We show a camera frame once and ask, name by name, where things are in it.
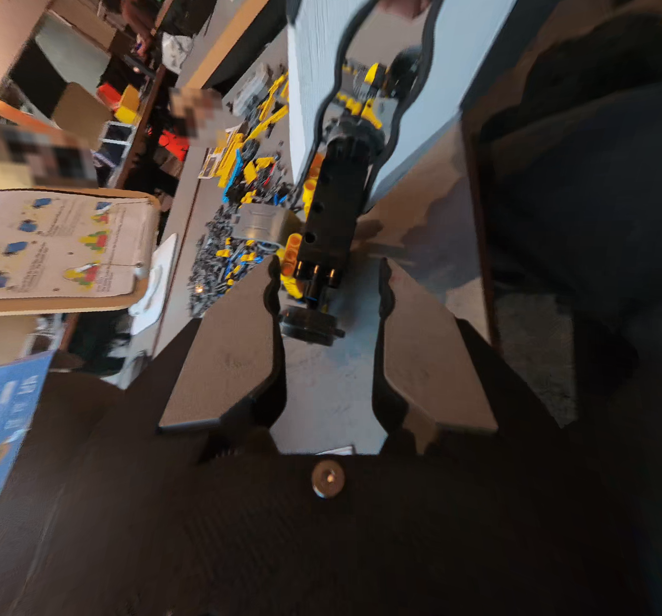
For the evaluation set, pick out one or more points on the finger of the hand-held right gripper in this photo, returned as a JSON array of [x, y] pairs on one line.
[[320, 16], [465, 41]]

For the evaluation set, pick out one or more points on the yellow printed leaflet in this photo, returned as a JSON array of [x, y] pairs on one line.
[[217, 158]]

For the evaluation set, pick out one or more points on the printed paper sheet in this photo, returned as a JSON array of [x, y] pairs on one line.
[[177, 52]]

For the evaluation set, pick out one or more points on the yellow black toy brick vehicle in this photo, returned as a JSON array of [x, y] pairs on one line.
[[331, 202]]

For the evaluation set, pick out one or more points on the printed instruction booklet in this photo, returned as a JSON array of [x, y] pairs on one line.
[[77, 305]]

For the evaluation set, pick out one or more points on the grey curved toy panel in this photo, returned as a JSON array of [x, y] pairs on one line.
[[258, 225]]

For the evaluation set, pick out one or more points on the grey desk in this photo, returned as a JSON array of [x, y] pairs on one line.
[[331, 398]]

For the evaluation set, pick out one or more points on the white board base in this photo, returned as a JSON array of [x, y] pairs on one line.
[[160, 274]]

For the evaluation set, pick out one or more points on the printed instruction sheet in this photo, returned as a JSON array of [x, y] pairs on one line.
[[67, 243]]

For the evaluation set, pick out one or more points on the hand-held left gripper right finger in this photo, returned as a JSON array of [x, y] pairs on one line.
[[434, 367]]

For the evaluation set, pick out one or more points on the wooden edged table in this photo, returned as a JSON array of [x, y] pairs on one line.
[[243, 10]]

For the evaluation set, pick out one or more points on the blue cardboard box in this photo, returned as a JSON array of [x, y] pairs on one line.
[[20, 409]]

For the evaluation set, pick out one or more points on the yellow plastic bin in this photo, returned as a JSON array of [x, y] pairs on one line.
[[129, 104]]

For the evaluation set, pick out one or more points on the red plastic bin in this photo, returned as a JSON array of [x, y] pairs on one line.
[[170, 145]]

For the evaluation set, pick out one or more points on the pile of loose toy bricks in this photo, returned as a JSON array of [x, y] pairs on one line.
[[243, 171]]

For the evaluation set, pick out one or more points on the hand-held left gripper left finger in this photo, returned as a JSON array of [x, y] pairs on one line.
[[227, 347]]

